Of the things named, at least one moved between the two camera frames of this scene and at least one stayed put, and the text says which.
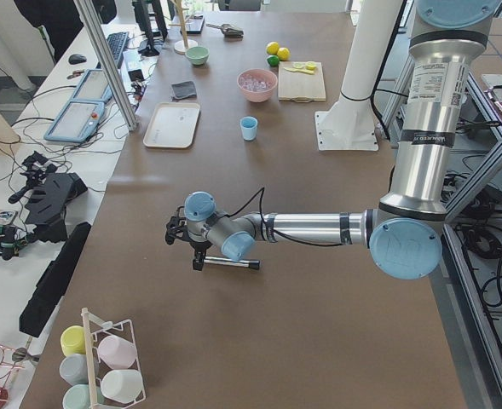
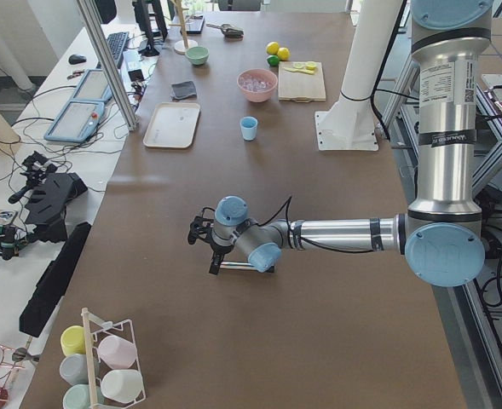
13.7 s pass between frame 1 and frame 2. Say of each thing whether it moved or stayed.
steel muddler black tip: moved
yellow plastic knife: stayed
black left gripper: moved
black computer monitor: stayed
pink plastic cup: stayed
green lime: stayed
